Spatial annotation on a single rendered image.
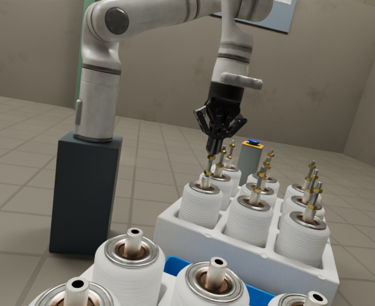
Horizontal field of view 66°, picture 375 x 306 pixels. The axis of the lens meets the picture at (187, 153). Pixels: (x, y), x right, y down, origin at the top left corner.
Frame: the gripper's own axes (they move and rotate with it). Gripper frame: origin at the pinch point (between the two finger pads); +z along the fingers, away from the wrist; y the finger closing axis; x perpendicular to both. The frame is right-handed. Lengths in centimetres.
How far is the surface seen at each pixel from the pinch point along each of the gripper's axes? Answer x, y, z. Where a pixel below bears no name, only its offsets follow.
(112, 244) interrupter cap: 24.1, 22.8, 10.2
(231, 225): 8.3, -4.7, 15.7
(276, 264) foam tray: 18.3, -10.6, 18.5
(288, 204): 5.2, -21.1, 11.4
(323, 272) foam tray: 22.5, -18.6, 17.5
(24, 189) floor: -49, 47, 36
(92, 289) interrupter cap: 32.4, 25.5, 10.1
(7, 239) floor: -17, 45, 36
